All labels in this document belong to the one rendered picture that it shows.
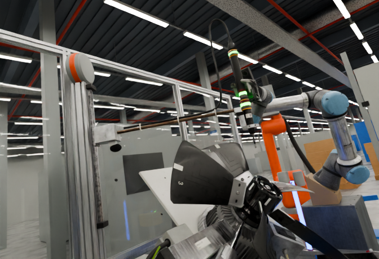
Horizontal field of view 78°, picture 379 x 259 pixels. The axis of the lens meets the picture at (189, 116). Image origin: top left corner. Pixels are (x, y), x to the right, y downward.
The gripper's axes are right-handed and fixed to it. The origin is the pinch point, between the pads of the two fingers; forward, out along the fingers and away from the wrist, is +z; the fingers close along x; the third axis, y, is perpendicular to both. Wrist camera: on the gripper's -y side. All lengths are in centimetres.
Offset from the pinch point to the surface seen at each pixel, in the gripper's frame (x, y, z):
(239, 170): 6.9, 37.1, 1.7
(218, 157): 17.1, 30.1, -0.4
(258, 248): -12, 53, 38
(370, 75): -51, -23, -182
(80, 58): 53, -24, 41
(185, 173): 10.5, 34.2, 32.1
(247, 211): 2, 51, 11
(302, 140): 220, -16, -1067
